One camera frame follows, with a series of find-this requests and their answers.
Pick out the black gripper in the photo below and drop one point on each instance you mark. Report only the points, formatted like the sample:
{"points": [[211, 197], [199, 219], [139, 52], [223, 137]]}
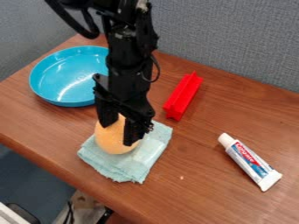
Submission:
{"points": [[121, 93]]}

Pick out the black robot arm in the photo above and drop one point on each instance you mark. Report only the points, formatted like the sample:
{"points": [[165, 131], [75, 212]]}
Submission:
{"points": [[129, 28]]}

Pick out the blue plastic plate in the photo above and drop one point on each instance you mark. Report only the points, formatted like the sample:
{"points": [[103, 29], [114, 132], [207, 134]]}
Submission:
{"points": [[62, 77]]}

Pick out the red plastic block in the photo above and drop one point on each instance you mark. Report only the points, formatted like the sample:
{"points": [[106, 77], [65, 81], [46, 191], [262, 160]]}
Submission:
{"points": [[182, 95]]}

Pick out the light blue folded cloth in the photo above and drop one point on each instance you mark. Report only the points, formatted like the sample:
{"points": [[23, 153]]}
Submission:
{"points": [[129, 167]]}

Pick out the items under table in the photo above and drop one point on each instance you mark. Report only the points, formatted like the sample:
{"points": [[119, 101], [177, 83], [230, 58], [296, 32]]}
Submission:
{"points": [[14, 214]]}

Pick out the white toothpaste tube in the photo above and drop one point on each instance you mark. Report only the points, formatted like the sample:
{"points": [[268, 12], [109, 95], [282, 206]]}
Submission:
{"points": [[252, 163]]}

